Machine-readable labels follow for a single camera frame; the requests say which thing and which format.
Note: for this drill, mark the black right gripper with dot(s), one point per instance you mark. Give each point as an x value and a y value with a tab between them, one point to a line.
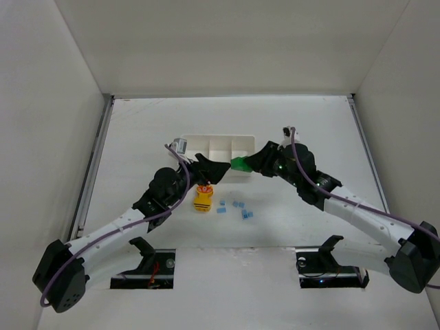
267	159

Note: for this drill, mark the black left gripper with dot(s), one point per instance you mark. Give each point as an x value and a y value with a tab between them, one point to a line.
198	168

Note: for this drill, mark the green lego brick stack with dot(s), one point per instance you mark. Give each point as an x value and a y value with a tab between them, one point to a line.
239	164

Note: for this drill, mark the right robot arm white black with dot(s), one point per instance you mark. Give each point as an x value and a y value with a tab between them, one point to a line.
407	251

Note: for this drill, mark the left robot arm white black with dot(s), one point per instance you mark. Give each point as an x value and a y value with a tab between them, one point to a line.
63	270

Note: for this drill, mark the white divided plastic container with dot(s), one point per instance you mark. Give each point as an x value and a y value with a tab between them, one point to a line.
218	148

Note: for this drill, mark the yellow bee lego figure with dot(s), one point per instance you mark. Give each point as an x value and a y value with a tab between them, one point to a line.
203	198

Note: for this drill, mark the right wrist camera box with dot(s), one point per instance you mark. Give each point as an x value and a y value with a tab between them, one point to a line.
289	133

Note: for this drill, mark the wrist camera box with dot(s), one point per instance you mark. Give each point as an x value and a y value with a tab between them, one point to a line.
289	133
179	146

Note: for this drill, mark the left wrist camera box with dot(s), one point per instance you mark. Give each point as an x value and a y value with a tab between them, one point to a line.
179	146

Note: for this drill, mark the right aluminium rail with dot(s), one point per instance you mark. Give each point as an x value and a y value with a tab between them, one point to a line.
354	111

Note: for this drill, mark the aluminium rail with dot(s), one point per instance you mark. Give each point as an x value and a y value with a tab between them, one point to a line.
84	199
354	111

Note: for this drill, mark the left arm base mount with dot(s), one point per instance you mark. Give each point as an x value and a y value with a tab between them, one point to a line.
154	271

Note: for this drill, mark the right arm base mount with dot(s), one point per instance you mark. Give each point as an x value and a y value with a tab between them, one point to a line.
318	269

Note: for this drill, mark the left aluminium rail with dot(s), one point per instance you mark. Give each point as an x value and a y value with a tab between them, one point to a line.
84	199

